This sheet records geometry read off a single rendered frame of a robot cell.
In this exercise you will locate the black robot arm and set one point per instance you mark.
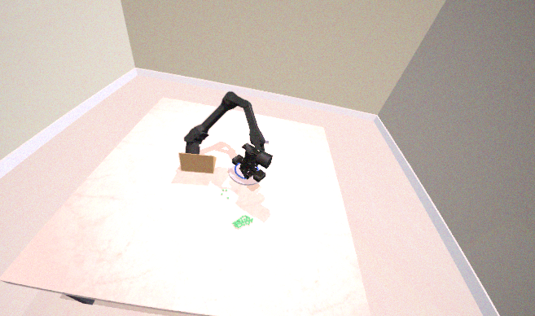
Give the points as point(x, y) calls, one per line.
point(199, 133)

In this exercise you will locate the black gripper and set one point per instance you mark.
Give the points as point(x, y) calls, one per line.
point(248, 168)

